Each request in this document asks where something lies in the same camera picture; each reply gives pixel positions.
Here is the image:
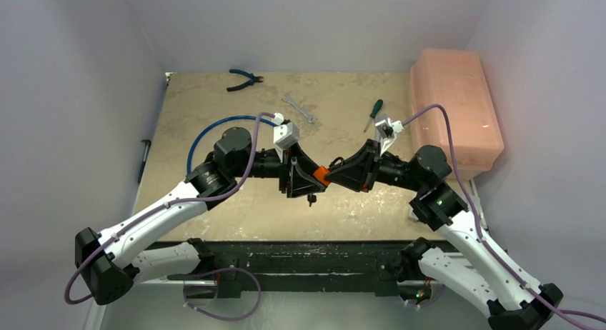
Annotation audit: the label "black handled tool at edge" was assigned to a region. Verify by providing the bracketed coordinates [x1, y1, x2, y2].
[137, 139, 152, 184]

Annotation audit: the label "blue cable lock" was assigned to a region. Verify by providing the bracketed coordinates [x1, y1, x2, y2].
[186, 115, 256, 174]

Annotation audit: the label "blue handled pliers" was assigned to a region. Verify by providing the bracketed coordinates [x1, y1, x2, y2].
[226, 69, 264, 93]

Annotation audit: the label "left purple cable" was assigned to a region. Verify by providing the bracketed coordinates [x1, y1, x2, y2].
[64, 112, 277, 305]

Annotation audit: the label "clear plastic bags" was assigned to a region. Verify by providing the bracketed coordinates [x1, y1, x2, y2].
[408, 209, 420, 223]

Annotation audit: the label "green handled screwdriver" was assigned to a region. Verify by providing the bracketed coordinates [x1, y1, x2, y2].
[363, 99, 384, 132]

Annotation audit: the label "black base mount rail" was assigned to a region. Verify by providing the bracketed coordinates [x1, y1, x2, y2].
[158, 240, 442, 301]

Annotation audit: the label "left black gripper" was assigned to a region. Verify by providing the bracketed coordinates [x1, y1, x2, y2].
[232, 141, 325, 196]

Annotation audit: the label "small silver wrench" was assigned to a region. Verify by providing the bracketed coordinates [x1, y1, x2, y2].
[282, 95, 317, 124]

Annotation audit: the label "orange black padlock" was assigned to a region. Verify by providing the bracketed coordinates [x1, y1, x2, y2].
[312, 156, 344, 186]

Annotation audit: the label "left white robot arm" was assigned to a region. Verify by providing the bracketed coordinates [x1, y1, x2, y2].
[74, 123, 328, 305]

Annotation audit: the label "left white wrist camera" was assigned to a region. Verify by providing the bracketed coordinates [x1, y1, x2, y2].
[272, 113, 300, 162]

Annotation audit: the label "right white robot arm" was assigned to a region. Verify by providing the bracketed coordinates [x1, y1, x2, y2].
[324, 140, 563, 329]

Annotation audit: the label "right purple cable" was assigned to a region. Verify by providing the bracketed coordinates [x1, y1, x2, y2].
[402, 104, 606, 329]

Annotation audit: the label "orange plastic toolbox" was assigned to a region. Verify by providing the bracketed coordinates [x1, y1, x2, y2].
[409, 49, 504, 180]

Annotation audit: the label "black padlock keys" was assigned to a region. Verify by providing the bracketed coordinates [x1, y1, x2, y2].
[307, 194, 317, 207]

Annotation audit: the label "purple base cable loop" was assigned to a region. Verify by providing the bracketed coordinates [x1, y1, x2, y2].
[182, 267, 262, 323]

